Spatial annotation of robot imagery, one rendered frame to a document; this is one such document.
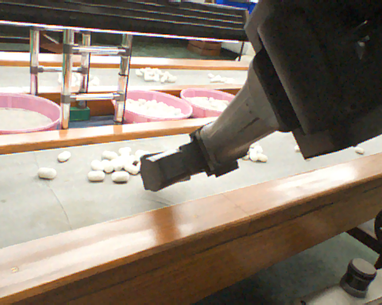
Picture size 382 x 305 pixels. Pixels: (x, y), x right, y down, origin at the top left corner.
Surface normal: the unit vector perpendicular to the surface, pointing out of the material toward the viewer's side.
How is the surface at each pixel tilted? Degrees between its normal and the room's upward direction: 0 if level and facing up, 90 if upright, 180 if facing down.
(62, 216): 0
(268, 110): 117
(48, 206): 0
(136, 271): 90
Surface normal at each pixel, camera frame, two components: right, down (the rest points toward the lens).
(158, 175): -0.73, 0.27
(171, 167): 0.50, -0.28
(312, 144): -0.91, 0.39
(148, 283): 0.59, 0.44
